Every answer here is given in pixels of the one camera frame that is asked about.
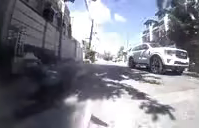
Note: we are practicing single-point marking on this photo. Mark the utility pole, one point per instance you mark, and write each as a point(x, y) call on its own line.
point(91, 33)

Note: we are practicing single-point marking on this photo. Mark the grey concrete road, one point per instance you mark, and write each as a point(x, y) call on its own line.
point(127, 100)

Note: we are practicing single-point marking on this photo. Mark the white car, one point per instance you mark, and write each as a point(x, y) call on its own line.
point(160, 56)

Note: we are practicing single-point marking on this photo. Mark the multi-storey building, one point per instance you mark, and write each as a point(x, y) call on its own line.
point(155, 31)

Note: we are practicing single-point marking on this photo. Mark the large dark tree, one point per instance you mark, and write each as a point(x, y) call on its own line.
point(187, 23)

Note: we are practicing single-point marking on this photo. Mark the grey concrete wall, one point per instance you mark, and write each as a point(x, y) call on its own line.
point(33, 36)

